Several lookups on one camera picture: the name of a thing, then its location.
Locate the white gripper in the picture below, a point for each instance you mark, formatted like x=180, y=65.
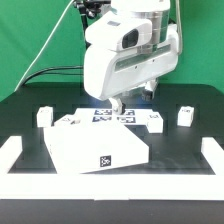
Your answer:
x=108, y=74

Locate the white square tabletop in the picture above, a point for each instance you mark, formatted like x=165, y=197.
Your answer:
x=83, y=148

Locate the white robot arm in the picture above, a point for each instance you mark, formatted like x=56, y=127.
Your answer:
x=157, y=11

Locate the white marker sheet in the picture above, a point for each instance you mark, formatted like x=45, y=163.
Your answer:
x=129, y=117

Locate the white U-shaped fence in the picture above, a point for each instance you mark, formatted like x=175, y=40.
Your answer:
x=122, y=187

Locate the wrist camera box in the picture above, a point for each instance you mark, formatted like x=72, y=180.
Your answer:
x=119, y=33

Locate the black camera stand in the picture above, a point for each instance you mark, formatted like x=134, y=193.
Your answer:
x=89, y=9

